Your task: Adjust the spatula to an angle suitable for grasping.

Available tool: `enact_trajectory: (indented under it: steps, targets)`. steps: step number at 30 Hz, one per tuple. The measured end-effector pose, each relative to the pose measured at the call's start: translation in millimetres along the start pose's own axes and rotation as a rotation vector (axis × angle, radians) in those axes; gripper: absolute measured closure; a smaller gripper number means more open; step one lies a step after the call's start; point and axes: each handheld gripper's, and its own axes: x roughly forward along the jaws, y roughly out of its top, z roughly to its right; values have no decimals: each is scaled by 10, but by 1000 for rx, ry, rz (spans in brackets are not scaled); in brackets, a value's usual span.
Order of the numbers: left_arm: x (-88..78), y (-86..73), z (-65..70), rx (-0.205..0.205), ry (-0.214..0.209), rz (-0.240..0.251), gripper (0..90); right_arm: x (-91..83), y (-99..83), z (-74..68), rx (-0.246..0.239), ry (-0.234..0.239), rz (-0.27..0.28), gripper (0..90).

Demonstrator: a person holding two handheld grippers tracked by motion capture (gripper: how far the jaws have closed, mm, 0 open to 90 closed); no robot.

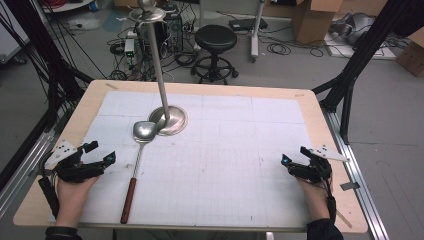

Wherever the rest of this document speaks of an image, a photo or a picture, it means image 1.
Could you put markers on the white floor board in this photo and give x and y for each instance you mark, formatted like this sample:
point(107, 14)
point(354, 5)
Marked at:
point(366, 51)

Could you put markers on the small white device green light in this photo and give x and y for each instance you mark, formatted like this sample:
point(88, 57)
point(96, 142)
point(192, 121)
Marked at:
point(129, 50)

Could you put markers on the tall open cardboard box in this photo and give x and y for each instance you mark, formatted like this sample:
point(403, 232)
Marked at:
point(311, 23)

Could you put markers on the black computer tower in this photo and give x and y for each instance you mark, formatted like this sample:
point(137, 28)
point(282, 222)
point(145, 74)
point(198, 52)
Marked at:
point(174, 31)

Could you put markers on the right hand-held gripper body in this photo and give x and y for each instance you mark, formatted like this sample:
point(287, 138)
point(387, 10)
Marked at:
point(311, 171)

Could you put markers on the grey white headset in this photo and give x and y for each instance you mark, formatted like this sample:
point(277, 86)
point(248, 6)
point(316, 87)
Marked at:
point(355, 26)

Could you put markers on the white grid mat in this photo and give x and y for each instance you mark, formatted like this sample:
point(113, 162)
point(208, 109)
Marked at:
point(213, 166)

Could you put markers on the white stand post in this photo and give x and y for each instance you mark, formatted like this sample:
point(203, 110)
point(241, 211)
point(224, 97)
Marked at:
point(255, 33)

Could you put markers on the black frame stand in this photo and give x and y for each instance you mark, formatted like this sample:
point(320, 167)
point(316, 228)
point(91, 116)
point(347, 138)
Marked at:
point(43, 50)
point(353, 66)

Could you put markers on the metal stand with round base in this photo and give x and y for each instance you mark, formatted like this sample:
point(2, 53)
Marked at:
point(170, 121)

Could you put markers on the black round stool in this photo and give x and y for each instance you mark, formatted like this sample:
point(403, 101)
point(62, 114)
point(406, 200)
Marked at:
point(215, 38)

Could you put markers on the small brown cardboard box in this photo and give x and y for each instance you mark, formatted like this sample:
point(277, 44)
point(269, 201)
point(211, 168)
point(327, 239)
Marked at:
point(411, 55)

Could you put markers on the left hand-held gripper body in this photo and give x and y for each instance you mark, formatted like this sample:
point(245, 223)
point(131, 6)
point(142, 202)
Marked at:
point(75, 170)

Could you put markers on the person's left hand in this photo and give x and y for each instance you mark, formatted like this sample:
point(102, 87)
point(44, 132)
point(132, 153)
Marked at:
point(71, 200)

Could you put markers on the flat black device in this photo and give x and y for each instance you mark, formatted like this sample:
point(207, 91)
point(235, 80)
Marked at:
point(247, 24)

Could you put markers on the aluminium rail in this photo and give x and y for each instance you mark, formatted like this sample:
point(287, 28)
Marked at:
point(360, 186)
point(23, 173)

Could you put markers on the person's right hand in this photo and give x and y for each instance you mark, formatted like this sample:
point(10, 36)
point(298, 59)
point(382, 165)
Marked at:
point(315, 200)

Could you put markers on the grey tape strip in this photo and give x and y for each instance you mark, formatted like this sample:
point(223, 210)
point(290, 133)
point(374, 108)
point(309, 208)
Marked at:
point(350, 186)

